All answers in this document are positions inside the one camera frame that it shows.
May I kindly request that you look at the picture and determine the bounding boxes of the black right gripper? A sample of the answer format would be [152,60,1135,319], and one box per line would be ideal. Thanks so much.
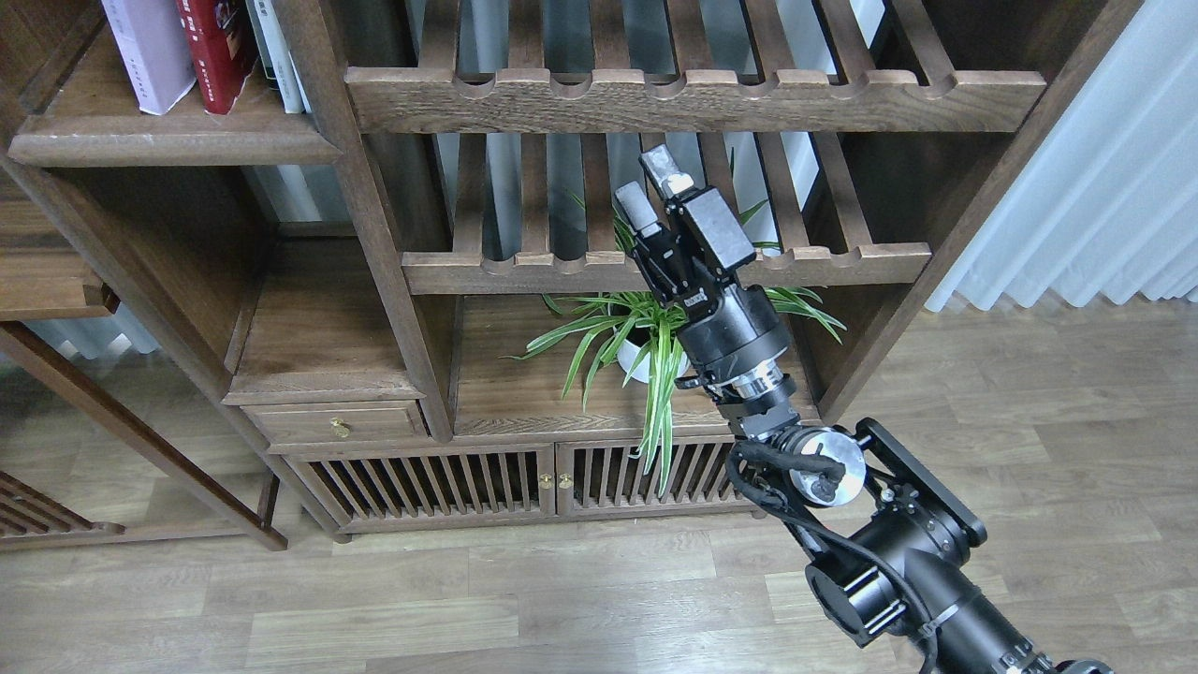
[615,144,795,413]

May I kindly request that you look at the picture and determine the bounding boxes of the red survival guide book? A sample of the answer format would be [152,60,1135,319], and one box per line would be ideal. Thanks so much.
[176,0,258,115]

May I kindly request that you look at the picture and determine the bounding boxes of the white purple book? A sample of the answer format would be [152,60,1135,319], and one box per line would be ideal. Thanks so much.
[102,1,196,115]

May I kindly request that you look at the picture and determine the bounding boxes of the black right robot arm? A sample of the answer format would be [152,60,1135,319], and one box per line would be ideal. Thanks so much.
[616,145,1109,673]

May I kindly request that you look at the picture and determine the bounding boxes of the white upright books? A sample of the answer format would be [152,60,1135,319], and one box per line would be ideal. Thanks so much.
[247,1,311,113]

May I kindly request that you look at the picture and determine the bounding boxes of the green spider plant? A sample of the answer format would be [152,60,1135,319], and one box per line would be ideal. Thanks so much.
[522,215,841,463]

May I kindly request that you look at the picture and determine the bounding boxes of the dark wooden bookshelf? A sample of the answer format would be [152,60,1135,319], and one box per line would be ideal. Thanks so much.
[4,1,1140,541]

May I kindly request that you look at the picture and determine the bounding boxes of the brass drawer knob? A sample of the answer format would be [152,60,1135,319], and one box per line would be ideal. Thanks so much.
[329,418,352,439]

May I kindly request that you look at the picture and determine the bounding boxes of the white pleated curtain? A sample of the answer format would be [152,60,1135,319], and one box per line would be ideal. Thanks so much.
[926,1,1197,312]

